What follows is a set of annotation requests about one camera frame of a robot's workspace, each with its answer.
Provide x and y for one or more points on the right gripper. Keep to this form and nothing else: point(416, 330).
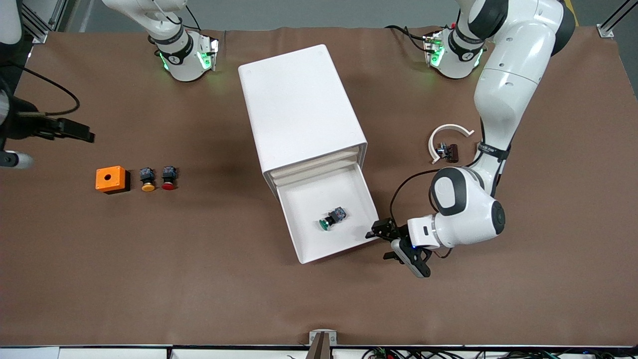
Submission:
point(25, 124)

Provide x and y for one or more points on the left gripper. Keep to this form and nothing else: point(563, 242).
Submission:
point(397, 232)

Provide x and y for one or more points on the green push button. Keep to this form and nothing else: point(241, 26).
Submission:
point(339, 214)

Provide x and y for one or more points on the white lowest drawer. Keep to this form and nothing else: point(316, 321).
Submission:
point(309, 234)

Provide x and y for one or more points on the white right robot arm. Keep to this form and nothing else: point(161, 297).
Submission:
point(182, 65)

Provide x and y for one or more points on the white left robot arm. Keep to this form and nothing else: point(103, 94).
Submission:
point(508, 89)

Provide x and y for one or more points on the white middle drawer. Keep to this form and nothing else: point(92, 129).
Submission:
point(314, 171)

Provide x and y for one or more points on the yellow push button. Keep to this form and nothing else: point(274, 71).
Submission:
point(148, 187)

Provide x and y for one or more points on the white highest drawer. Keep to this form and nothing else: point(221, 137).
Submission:
point(314, 161)

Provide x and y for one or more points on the red push button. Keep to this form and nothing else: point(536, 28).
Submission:
point(168, 186)

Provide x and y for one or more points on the white drawer cabinet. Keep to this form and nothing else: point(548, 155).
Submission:
point(299, 99)

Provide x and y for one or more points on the brown table mat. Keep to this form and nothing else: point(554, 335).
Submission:
point(319, 299)

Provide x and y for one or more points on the dark brown small component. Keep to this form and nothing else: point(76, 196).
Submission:
point(452, 153)

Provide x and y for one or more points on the grey metal table clamp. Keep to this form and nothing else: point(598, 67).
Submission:
point(314, 336)

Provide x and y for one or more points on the white curved plastic piece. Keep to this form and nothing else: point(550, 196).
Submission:
point(451, 126)

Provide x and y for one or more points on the orange button enclosure box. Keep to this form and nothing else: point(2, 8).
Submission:
point(117, 182)

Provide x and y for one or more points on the brown tapered post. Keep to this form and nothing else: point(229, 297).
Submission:
point(320, 349)

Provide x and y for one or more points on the aluminium frame profile with bracket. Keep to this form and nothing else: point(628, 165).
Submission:
point(606, 33)

